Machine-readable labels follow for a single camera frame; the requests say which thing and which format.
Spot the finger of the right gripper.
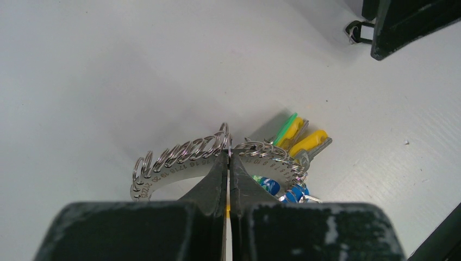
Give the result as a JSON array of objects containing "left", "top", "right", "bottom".
[{"left": 362, "top": 0, "right": 460, "bottom": 60}]

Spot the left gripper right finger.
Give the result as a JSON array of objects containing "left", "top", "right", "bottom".
[{"left": 229, "top": 153, "right": 278, "bottom": 260}]

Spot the large metal keyring yellow handle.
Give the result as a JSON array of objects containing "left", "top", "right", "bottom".
[{"left": 130, "top": 123, "right": 307, "bottom": 202}]

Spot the yellow tagged key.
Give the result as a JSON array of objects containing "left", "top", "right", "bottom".
[{"left": 277, "top": 117, "right": 333, "bottom": 171}]

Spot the black tagged key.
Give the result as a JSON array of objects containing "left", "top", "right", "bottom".
[{"left": 345, "top": 21, "right": 375, "bottom": 44}]

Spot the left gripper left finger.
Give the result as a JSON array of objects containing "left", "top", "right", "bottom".
[{"left": 179, "top": 152, "right": 229, "bottom": 260}]

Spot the green tagged key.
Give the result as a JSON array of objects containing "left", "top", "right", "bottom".
[{"left": 272, "top": 113, "right": 303, "bottom": 146}]

